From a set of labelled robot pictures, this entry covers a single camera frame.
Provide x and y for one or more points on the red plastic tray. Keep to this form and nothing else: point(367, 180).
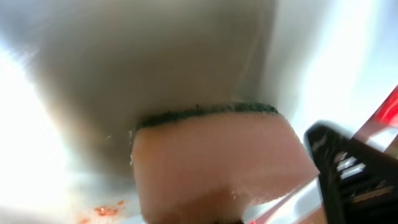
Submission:
point(385, 112)

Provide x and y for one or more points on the pink sponge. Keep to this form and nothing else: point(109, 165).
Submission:
point(209, 164)

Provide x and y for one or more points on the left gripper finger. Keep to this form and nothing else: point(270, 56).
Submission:
point(354, 174)

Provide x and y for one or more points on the blue plate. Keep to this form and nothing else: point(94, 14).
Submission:
point(77, 76)

